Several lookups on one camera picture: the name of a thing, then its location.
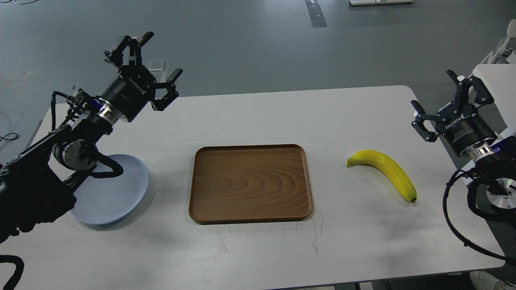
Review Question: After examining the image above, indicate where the white side table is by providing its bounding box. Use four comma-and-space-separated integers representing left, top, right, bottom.
463, 64, 516, 169

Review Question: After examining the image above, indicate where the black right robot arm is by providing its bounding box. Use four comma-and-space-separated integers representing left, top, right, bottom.
411, 70, 515, 198

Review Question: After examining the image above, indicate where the brown wooden tray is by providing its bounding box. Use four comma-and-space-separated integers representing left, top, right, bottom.
188, 144, 314, 224

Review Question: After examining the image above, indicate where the yellow banana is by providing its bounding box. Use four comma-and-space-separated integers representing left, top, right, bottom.
345, 150, 418, 203

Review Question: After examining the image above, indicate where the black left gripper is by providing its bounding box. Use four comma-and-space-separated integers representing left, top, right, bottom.
97, 31, 183, 123

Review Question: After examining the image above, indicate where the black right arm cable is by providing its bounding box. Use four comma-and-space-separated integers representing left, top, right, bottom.
442, 169, 516, 266

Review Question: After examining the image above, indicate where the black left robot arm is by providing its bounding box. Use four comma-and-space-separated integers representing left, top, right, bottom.
0, 31, 183, 242

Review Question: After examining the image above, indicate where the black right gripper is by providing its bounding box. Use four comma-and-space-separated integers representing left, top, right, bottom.
411, 70, 496, 157

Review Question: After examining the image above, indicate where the white shoe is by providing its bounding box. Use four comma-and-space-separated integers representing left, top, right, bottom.
469, 271, 516, 290

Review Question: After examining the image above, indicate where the white rolling chair frame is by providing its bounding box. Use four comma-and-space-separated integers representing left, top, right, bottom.
480, 19, 516, 64

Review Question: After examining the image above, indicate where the light blue plate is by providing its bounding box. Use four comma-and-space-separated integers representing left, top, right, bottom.
70, 154, 149, 226

